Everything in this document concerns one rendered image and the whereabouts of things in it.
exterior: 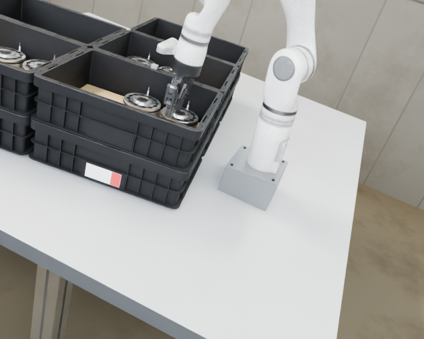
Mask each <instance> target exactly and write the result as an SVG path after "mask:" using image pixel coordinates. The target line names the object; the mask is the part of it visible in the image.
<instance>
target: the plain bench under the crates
mask: <svg viewBox="0 0 424 339"><path fill-rule="evenodd" d="M264 83H265V82H264V81H261V80H259V79H256V78H253V77H251V76H249V75H246V74H243V73H240V79H239V82H238V84H237V86H236V88H235V90H234V94H233V96H232V97H233V99H232V101H231V103H230V105H229V107H228V109H227V112H226V113H225V116H224V117H223V120H222V121H221V122H219V123H220V125H219V128H218V129H217V132H216V133H215V136H214V137H213V140H212V141H211V144H210V146H209V148H208V150H207V152H206V154H205V156H203V157H201V158H202V162H201V164H200V166H199V168H198V170H197V172H196V174H195V176H194V178H193V180H192V182H191V184H190V186H189V188H188V190H187V192H186V194H185V196H184V199H183V201H182V203H181V205H180V207H179V208H178V209H170V208H167V207H165V206H162V205H159V204H156V203H154V202H150V201H148V200H145V199H142V198H139V197H136V196H133V195H131V194H127V193H125V192H122V191H120V190H116V189H114V188H111V187H108V186H105V185H103V184H99V183H97V182H94V181H91V180H88V179H85V178H82V177H80V176H76V175H74V174H71V173H69V172H65V171H63V170H61V169H57V168H55V167H52V166H49V165H46V164H43V163H40V162H38V161H35V160H33V159H30V158H29V154H30V153H31V152H30V153H29V154H27V155H18V154H15V153H12V152H10V151H6V150H4V149H1V148H0V245H2V246H4V247H6V248H7V249H9V250H11V251H13V252H15V253H17V254H19V255H21V256H23V257H25V258H26V259H28V260H30V261H32V262H34V263H35V264H37V265H38V266H37V273H36V286H35V294H34V307H33V314H32V328H31V335H30V339H65V330H66V326H67V318H68V313H69V305H70V300H71V292H72V288H73V284H74V285H77V286H79V287H81V288H82V289H84V290H86V291H88V292H90V293H91V294H93V295H95V296H97V297H99V298H101V299H103V300H105V301H107V302H109V303H110V304H112V305H114V306H116V307H118V308H119V309H121V310H123V311H125V312H127V313H129V314H131V315H133V316H135V317H137V318H138V319H140V320H142V321H144V322H146V323H148V324H149V325H151V326H153V327H155V328H157V329H159V330H161V331H163V332H165V333H166V334H168V335H170V336H172V337H174V338H175V339H337V330H338V325H339V316H340V311H341V301H342V296H343V287H344V281H345V273H346V267H347V258H348V253H349V243H350V238H351V229H352V223H353V214H354V209H355V199H356V194H357V185H358V179H359V170H360V165H361V156H362V151H363V142H364V136H365V127H366V122H365V121H363V120H360V119H358V118H355V117H352V116H350V115H348V114H345V113H342V112H339V111H338V110H335V109H332V108H329V107H327V106H324V105H322V104H319V103H317V102H314V101H312V100H309V99H307V98H304V97H301V96H299V95H297V96H296V99H297V100H298V102H299V108H298V110H297V114H296V116H295V120H294V122H293V126H292V128H291V132H290V135H289V140H288V143H287V146H286V149H285V152H284V155H283V158H282V160H285V161H288V164H287V167H286V168H285V171H284V173H283V176H282V178H281V181H280V182H279V185H278V187H277V190H276V191H275V193H274V195H273V197H272V199H271V201H270V203H269V205H268V207H267V209H266V211H264V210H261V209H259V208H257V207H255V206H252V205H251V204H248V203H246V202H244V201H242V200H239V199H237V198H235V197H233V196H230V195H229V194H226V193H224V192H222V191H220V190H218V188H219V184H220V181H221V178H222V175H223V173H224V170H225V166H226V165H227V163H228V162H229V161H230V159H231V158H232V157H233V156H234V155H235V153H236V152H237V151H238V149H239V148H240V147H241V146H242V145H243V146H246V147H250V146H251V142H252V138H253V136H254V131H255V128H256V124H257V121H258V117H259V114H260V110H261V107H262V103H263V100H264V98H263V89H264Z"/></svg>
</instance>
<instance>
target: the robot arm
mask: <svg viewBox="0 0 424 339"><path fill-rule="evenodd" d="M196 1H198V2H199V3H201V4H203V5H204V8H203V10H202V11H201V12H200V13H197V12H191V13H189V14H188V15H187V16H186V19H185V21H184V25H183V28H182V32H181V35H180V38H179V40H178V41H177V39H175V38H170V39H167V40H165V41H163V42H161V43H159V44H158V45H157V49H156V51H157V52H158V53H160V54H173V55H174V56H173V59H172V64H171V69H172V70H173V71H174V72H175V74H176V76H175V77H173V79H172V84H170V83H169V84H168V85H167V89H166V95H165V98H164V104H166V109H165V112H164V117H165V118H168V119H171V118H172V116H173V113H174V110H176V111H178V112H179V111H181V108H182V105H183V102H184V99H185V98H186V95H188V94H189V93H190V89H191V87H192V84H193V81H194V79H195V78H197V77H198V76H199V75H200V72H201V69H202V66H203V63H204V60H205V57H206V53H207V47H208V44H209V41H210V38H211V35H212V32H213V29H214V27H215V26H216V24H217V22H218V21H219V19H220V17H221V16H222V15H223V13H224V11H225V10H226V9H227V7H228V5H229V3H230V1H231V0H196ZM279 1H280V4H281V7H282V10H283V13H284V16H285V21H286V25H287V44H286V48H283V49H281V50H278V51H277V52H276V53H275V54H274V55H273V57H272V59H271V61H270V64H269V67H268V71H267V76H266V79H265V83H264V89H263V98H264V100H263V103H262V107H261V110H260V114H259V117H258V121H257V124H256V128H255V131H254V136H253V138H252V142H251V146H250V150H249V152H248V157H247V162H248V164H249V165H250V166H251V167H253V168H254V169H256V170H258V171H261V172H268V173H274V174H276V173H277V171H278V169H279V166H280V165H281V161H282V158H283V155H284V152H285V149H286V146H287V143H288V140H289V135H290V132H291V128H292V126H293V122H294V120H295V116H296V114H297V110H298V108H299V102H298V100H297V99H296V96H297V92H298V89H299V85H300V84H301V83H303V82H305V81H307V80H309V79H310V78H311V77H312V76H313V74H314V71H315V70H316V40H315V28H314V21H315V7H316V0H279ZM170 99H172V101H171V100H170Z"/></svg>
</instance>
